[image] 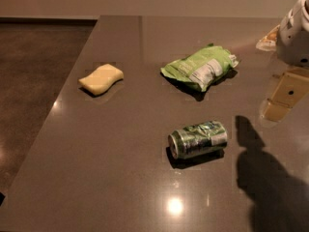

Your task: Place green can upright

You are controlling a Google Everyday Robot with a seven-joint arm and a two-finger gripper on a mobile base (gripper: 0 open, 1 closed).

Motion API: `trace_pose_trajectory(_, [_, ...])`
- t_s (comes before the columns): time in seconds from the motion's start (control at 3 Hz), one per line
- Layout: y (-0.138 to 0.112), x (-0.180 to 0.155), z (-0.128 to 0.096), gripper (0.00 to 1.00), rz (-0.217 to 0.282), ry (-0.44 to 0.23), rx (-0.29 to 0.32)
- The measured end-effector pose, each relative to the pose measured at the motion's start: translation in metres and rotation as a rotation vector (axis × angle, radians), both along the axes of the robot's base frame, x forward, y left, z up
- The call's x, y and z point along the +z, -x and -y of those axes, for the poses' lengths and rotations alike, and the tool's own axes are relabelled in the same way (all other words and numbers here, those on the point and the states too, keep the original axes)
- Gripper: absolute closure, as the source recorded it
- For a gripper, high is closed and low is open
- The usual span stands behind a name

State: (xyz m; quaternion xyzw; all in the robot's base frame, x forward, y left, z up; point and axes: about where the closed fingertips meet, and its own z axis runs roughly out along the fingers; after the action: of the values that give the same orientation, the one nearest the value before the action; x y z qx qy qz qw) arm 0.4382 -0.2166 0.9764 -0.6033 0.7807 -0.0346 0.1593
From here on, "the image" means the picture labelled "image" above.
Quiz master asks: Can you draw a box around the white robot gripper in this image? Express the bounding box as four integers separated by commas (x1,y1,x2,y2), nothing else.
262,0,309,122

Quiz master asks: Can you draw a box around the crushed green soda can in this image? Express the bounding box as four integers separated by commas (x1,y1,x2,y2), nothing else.
168,121,228,160

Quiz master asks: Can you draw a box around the brown snack packet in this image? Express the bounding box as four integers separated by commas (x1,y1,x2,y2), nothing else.
256,25,279,51

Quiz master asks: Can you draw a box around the green chip bag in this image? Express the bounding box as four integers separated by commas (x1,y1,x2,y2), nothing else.
160,44,239,92

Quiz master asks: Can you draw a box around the yellow sponge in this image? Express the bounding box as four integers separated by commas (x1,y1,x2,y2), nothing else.
78,64,124,96

